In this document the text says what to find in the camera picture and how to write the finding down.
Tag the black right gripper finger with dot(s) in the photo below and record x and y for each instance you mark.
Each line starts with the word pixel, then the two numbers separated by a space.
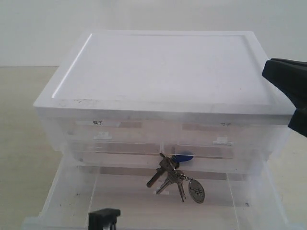
pixel 290 77
pixel 298 122

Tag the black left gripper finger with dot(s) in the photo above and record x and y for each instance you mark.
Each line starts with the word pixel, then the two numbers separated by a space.
pixel 104 219

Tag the key bunch with blue fob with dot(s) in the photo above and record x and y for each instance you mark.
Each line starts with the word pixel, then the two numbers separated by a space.
pixel 170 166

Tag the top left small drawer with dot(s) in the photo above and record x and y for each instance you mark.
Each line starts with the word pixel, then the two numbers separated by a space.
pixel 113 137

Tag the small drawer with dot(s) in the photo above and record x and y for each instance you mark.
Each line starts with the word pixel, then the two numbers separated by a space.
pixel 222 142
pixel 113 137

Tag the top right small drawer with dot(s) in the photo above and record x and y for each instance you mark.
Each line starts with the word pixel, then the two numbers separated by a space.
pixel 222 142

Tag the white translucent drawer cabinet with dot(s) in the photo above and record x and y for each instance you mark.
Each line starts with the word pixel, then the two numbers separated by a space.
pixel 168 78

